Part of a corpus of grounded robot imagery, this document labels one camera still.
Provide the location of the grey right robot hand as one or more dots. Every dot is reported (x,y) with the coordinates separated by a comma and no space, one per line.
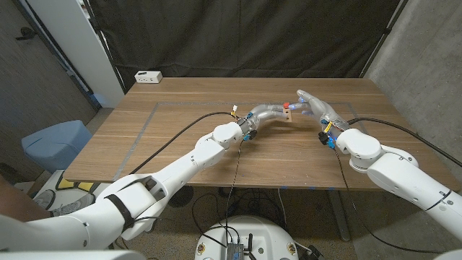
(323,109)

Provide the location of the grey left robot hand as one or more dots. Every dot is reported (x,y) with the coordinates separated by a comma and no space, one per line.
(261,113)

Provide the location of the red-headed wooden screw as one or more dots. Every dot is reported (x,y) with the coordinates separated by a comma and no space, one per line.
(286,105)

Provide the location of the small wooden block with holes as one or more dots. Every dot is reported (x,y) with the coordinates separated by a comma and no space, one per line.
(287,114)

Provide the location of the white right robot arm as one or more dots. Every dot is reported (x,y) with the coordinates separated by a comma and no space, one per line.
(408,177)

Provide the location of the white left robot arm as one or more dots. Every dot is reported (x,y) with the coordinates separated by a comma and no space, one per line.
(155,187)

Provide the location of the black backdrop curtain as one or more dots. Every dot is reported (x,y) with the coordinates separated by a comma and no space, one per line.
(234,36)

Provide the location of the black backdrop stand pole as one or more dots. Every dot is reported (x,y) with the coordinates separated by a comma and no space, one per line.
(104,47)
(382,36)

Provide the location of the grey table leg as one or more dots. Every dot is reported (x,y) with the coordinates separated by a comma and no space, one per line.
(337,216)

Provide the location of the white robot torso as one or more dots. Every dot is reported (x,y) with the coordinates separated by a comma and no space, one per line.
(260,231)

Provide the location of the white power strip box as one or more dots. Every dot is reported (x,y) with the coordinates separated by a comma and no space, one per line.
(148,76)

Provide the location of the black antenna on torso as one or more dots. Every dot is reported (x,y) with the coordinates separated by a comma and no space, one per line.
(249,243)

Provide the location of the grey electronics box on torso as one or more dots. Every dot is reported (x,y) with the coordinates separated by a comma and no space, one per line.
(234,251)

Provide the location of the black connector beside torso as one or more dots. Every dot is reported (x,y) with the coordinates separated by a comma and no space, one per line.
(314,254)

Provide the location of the white cabinet panel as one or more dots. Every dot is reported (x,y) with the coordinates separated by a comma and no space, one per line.
(79,47)

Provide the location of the grey sneaker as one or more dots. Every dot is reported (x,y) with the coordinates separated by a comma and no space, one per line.
(76,205)
(45,198)

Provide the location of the blue-grey padded stool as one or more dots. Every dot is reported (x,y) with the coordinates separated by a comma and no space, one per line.
(54,144)

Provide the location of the person's bare leg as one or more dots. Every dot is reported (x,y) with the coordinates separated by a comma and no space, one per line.
(16,204)

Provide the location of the dark door frame rail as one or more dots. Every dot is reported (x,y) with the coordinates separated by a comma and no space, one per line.
(72,73)

